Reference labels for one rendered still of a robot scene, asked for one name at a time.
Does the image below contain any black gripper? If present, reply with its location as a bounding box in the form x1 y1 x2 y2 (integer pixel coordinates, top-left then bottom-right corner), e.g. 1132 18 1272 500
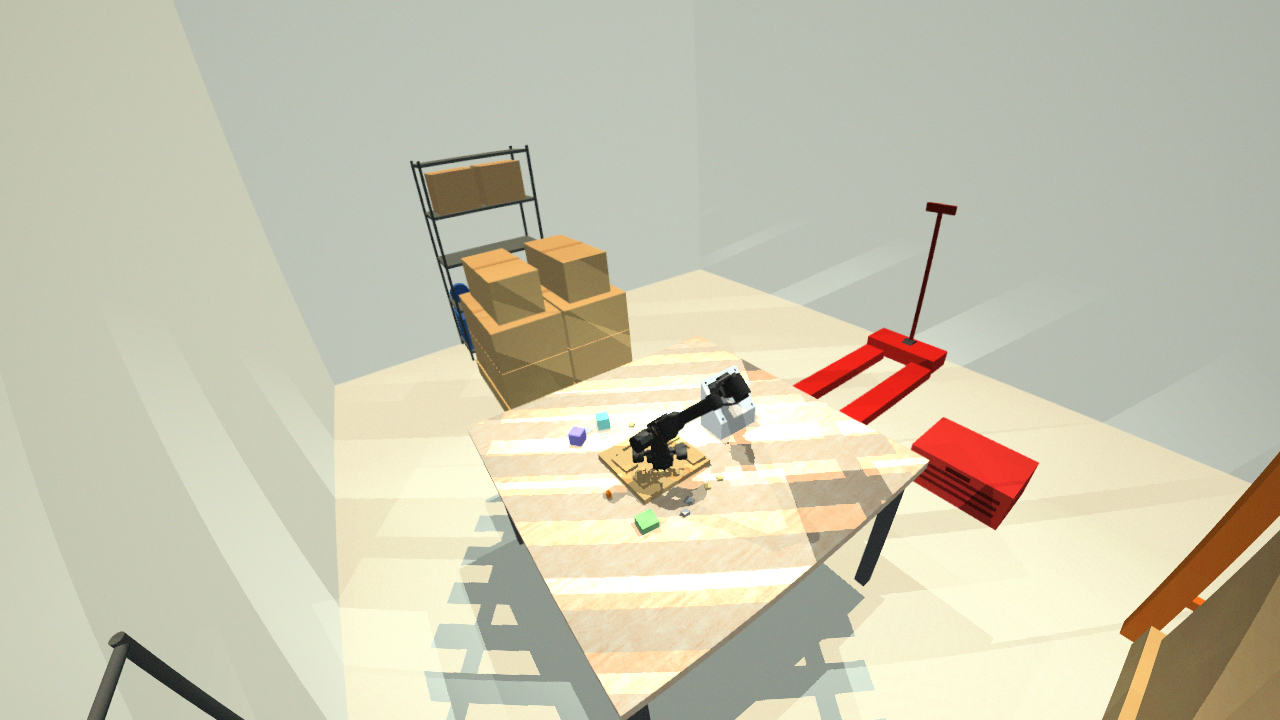
632 443 689 464

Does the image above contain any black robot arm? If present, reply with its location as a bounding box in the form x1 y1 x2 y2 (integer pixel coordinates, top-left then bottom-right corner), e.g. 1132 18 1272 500
628 372 751 470

